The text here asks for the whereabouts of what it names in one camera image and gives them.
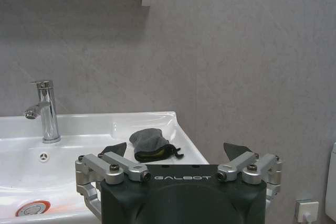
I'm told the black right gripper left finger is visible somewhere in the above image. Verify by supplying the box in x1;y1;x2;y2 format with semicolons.
75;142;151;217

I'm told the chrome faucet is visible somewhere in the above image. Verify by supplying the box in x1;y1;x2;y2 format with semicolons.
24;79;61;144

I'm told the round drain stopper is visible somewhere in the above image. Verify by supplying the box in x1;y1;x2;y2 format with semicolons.
14;199;51;218

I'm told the grey folded towel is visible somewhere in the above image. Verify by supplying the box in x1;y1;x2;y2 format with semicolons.
128;127;183;163

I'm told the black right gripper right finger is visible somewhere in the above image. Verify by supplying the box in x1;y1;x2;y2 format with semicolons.
217;142;283;209

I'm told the white toilet tank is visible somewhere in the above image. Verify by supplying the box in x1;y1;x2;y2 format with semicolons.
324;141;336;221

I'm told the white wall socket with plug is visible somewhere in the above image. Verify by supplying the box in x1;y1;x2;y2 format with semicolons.
295;198;319;222

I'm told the white ceramic washbasin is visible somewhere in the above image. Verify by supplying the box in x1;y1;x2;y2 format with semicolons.
0;111;210;224

